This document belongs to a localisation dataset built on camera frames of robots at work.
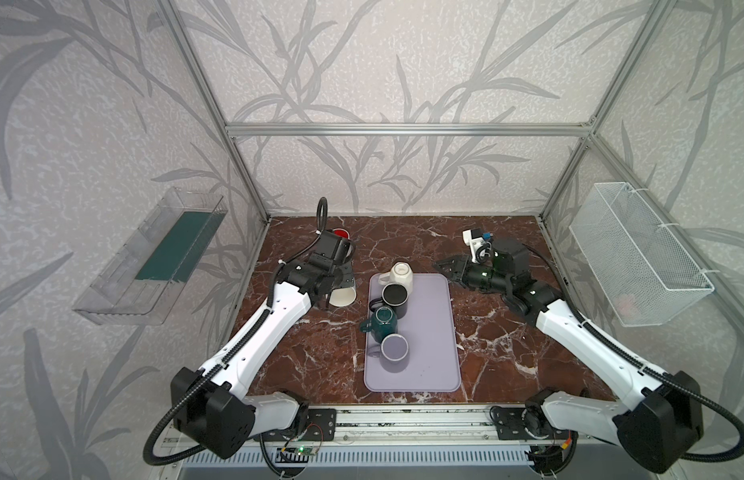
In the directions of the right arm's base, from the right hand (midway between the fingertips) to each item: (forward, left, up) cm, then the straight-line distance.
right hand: (435, 256), depth 74 cm
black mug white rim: (-1, +11, -18) cm, 21 cm away
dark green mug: (-10, +14, -16) cm, 24 cm away
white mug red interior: (+25, +29, -20) cm, 43 cm away
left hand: (+2, +23, -6) cm, 24 cm away
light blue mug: (-2, +26, -17) cm, 31 cm away
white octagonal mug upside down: (+6, +8, -17) cm, 20 cm away
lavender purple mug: (-15, +11, -21) cm, 28 cm away
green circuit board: (-38, +32, -26) cm, 56 cm away
